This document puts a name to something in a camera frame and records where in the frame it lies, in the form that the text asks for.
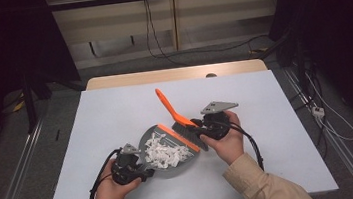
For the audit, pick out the person's right hand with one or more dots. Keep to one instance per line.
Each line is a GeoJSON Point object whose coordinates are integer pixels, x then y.
{"type": "Point", "coordinates": [232, 147]}

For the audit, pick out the dark curtain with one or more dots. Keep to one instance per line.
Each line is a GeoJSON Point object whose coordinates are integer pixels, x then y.
{"type": "Point", "coordinates": [7, 41]}
{"type": "Point", "coordinates": [338, 10]}

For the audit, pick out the small black floor object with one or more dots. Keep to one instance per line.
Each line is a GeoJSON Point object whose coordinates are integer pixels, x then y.
{"type": "Point", "coordinates": [57, 135]}

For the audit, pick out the pile of white paper scraps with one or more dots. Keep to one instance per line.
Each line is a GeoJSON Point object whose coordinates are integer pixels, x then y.
{"type": "Point", "coordinates": [165, 154]}

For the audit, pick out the orange brush with grey bristles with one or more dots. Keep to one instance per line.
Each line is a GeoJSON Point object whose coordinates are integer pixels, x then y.
{"type": "Point", "coordinates": [170, 108]}

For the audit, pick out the person's left hand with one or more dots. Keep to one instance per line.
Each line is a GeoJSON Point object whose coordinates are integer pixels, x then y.
{"type": "Point", "coordinates": [113, 194]}

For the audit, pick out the grey dustpan with orange edge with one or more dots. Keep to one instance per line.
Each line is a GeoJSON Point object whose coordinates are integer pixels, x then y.
{"type": "Point", "coordinates": [149, 139]}

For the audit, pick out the black metal stand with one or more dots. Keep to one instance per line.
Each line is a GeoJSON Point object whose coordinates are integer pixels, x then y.
{"type": "Point", "coordinates": [30, 106]}

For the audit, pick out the wooden table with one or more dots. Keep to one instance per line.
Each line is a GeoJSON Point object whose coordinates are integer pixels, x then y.
{"type": "Point", "coordinates": [175, 74]}

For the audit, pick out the white table mat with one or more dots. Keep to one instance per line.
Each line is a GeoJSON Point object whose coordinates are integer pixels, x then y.
{"type": "Point", "coordinates": [115, 113]}

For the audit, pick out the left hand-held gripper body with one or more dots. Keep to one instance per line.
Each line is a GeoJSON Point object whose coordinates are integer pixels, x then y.
{"type": "Point", "coordinates": [127, 169]}

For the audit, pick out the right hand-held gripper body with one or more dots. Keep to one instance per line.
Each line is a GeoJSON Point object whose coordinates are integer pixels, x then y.
{"type": "Point", "coordinates": [217, 125]}

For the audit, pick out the white power strip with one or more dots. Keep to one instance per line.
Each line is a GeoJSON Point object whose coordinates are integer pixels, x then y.
{"type": "Point", "coordinates": [318, 112]}

